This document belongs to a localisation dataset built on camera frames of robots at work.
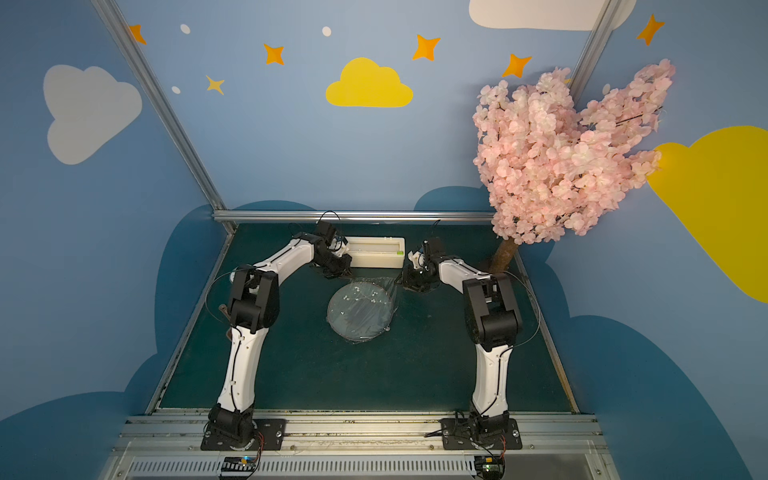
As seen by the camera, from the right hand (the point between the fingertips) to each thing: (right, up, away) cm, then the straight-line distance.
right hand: (402, 280), depth 101 cm
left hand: (-17, +3, +3) cm, 17 cm away
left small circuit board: (-42, -44, -27) cm, 67 cm away
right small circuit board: (+20, -44, -27) cm, 56 cm away
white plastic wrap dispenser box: (-9, +10, +5) cm, 14 cm away
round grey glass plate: (-14, -10, -5) cm, 18 cm away
